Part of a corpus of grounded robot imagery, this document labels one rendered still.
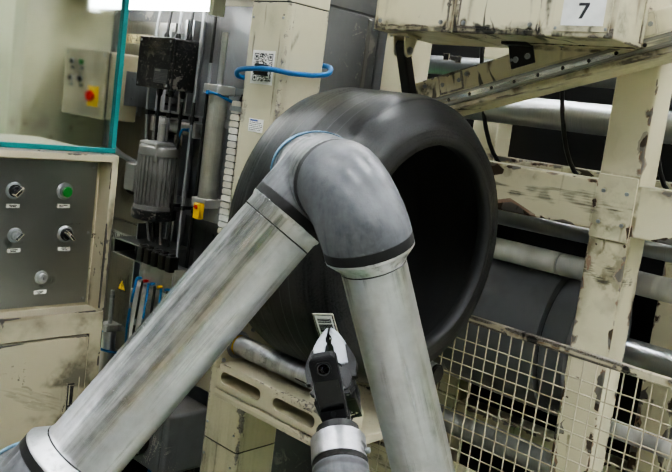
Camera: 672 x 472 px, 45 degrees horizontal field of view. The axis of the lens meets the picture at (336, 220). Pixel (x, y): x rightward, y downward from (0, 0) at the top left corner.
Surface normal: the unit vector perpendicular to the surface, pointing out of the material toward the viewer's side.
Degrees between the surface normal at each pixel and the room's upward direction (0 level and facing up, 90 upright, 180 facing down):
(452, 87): 90
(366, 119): 39
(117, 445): 96
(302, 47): 90
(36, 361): 90
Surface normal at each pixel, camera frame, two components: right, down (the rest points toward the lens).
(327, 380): -0.04, 0.24
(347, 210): -0.25, -0.16
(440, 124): 0.73, 0.00
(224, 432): -0.68, 0.01
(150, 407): 0.48, 0.35
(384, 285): 0.21, 0.24
